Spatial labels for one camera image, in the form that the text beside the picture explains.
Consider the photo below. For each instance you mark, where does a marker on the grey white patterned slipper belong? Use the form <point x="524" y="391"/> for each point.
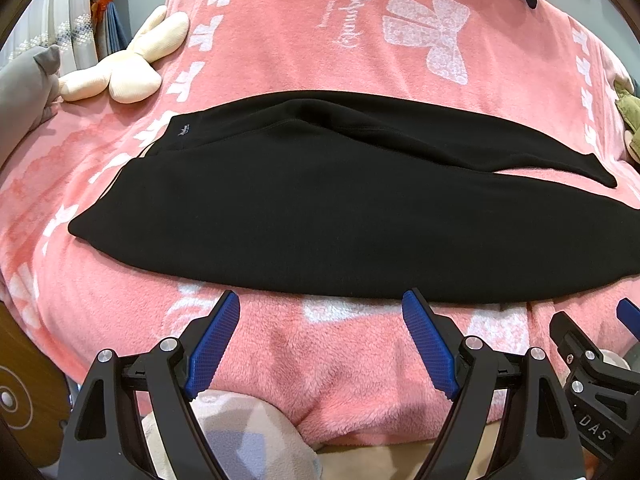
<point x="252" y="439"/>

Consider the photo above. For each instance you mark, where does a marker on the blue curtain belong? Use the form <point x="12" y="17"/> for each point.
<point x="109" y="32"/>

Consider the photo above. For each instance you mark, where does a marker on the green plush toy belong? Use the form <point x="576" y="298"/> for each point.
<point x="629" y="107"/>

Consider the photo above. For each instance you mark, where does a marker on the pink fleece blanket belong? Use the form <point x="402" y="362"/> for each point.
<point x="342" y="369"/>

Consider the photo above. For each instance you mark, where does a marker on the grey plush pillow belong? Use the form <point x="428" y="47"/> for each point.
<point x="29" y="86"/>

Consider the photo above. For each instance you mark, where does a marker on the white sheer curtain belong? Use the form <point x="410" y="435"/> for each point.
<point x="66" y="23"/>

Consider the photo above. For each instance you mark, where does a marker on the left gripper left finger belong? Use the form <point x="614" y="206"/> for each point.
<point x="104" y="438"/>

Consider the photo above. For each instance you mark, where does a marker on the cream flower plush toy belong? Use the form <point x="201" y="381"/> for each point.
<point x="128" y="75"/>

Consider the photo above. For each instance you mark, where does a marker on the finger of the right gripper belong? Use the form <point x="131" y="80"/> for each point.
<point x="629" y="314"/>
<point x="572" y="344"/>

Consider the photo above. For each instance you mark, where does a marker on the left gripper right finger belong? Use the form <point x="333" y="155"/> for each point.
<point x="537" y="438"/>

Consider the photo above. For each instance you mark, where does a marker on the black pants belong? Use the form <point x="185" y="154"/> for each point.
<point x="351" y="195"/>

